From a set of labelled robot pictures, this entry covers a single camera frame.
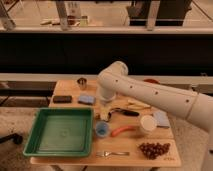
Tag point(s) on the blue plastic cup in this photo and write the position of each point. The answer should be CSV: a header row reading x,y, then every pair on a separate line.
x,y
102,129

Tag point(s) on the small metal cup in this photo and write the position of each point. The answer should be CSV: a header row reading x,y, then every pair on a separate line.
x,y
82,83

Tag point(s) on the silver fork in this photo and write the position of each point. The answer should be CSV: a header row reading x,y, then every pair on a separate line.
x,y
107,153

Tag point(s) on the black handled peeler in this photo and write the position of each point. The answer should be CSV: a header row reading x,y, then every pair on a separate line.
x,y
124,112

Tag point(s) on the bunch of dark grapes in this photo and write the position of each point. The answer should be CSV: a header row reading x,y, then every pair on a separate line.
x,y
153,150

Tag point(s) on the black eraser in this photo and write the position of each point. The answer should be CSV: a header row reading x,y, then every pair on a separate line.
x,y
62,99

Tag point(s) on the orange carrot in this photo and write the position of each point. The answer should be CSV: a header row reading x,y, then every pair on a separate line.
x,y
121,129

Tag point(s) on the black caster wheel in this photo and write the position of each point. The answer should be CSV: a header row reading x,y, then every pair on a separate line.
x,y
16,138

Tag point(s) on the red bowl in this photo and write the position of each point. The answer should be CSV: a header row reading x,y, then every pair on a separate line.
x,y
151,81

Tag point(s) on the blue cloth pad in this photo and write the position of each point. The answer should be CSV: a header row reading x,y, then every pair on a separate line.
x,y
162,119

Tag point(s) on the blue sponge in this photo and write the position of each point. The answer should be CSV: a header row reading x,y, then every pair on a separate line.
x,y
86,99

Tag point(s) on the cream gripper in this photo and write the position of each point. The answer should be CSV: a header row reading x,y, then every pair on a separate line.
x,y
105,114

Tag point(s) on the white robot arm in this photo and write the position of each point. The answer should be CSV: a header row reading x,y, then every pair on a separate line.
x,y
196,108

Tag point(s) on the green plastic tray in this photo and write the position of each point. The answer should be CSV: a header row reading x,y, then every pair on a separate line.
x,y
61,132

